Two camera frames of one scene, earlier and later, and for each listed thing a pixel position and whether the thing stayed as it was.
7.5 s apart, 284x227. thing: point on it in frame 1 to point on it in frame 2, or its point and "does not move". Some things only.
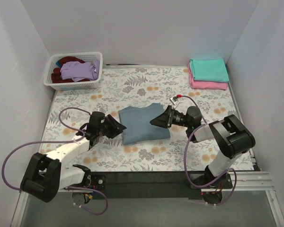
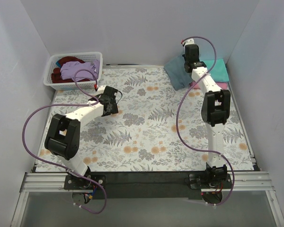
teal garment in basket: (57, 63) does not move
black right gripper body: (169, 117) to (195, 65)
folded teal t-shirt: (211, 70) does not move
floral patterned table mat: (70, 110) does not move
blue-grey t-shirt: (137, 120) to (175, 70)
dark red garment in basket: (56, 77) does not move
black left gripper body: (109, 126) to (111, 108)
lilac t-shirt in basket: (78, 71) does not move
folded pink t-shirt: (200, 84) does not move
